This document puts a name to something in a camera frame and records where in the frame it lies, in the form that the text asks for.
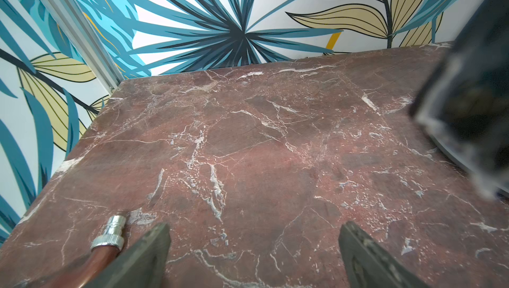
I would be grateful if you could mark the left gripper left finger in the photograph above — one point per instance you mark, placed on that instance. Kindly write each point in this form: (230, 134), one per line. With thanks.
(142, 265)

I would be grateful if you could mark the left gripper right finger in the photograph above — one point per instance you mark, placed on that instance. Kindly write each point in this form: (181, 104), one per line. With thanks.
(367, 264)

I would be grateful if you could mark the black computer monitor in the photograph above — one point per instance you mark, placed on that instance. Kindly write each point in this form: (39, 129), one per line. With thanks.
(463, 106)

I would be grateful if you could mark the aluminium frame post left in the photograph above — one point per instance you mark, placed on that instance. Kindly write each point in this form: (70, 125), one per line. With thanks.
(85, 39)

